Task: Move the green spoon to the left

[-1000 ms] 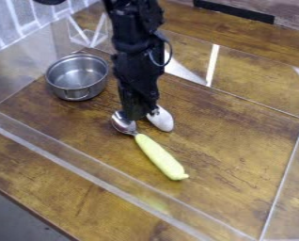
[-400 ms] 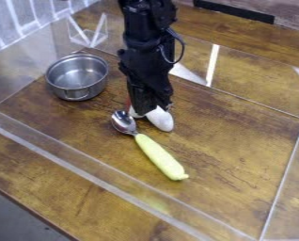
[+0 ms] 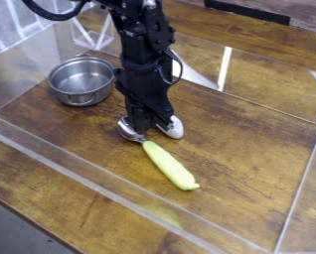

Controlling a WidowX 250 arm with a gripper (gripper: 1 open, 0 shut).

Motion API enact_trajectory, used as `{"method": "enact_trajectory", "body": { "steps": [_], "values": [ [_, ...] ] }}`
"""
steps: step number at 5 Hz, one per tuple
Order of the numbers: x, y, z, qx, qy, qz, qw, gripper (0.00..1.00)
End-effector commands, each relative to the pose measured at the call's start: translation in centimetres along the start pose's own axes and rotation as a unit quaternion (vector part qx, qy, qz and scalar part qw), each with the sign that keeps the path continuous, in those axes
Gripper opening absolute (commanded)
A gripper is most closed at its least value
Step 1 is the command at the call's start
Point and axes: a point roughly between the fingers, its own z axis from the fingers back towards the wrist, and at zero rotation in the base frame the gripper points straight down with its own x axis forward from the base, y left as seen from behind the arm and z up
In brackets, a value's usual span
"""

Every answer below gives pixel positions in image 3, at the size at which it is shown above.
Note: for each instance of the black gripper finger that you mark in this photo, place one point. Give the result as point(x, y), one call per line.
point(131, 109)
point(147, 119)

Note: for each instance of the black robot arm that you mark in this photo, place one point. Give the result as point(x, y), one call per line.
point(144, 29)

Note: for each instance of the green handled metal spoon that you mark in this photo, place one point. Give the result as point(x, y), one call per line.
point(167, 163)

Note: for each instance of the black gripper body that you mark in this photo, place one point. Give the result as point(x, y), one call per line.
point(145, 82)

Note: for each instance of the clear acrylic enclosure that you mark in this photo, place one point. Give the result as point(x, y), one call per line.
point(86, 185)

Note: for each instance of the white red toy mushroom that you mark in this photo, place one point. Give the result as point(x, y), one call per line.
point(175, 130)

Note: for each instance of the black bar on table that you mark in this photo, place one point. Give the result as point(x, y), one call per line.
point(250, 12)

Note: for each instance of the small steel pot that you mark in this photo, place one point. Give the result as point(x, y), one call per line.
point(81, 81)

